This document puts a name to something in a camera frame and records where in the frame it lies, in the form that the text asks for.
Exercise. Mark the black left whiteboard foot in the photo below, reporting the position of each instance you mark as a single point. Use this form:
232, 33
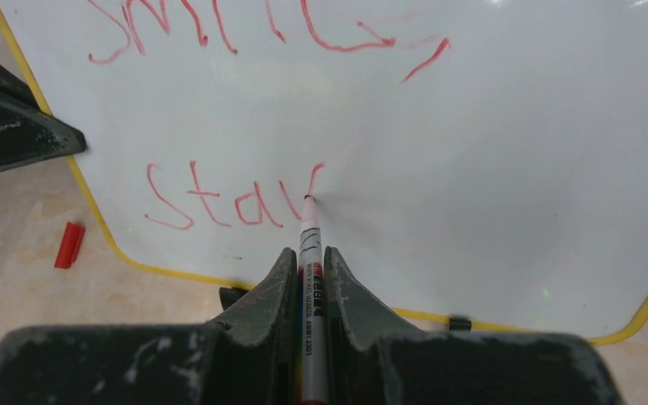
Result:
228, 296

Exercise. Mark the yellow framed whiteboard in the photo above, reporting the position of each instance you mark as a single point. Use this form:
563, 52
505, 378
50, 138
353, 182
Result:
487, 159

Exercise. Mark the red marker cap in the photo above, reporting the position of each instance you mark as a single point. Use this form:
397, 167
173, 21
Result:
70, 245

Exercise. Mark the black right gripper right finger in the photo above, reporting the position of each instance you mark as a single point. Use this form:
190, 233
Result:
377, 357

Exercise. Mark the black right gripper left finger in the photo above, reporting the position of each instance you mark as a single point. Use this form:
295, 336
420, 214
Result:
245, 355

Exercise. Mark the black whiteboard foot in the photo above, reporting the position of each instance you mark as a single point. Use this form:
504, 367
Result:
228, 296
459, 323

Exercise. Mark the black right whiteboard foot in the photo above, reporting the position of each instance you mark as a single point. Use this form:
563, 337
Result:
459, 323

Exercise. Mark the white red capped marker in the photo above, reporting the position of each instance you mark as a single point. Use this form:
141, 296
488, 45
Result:
314, 386

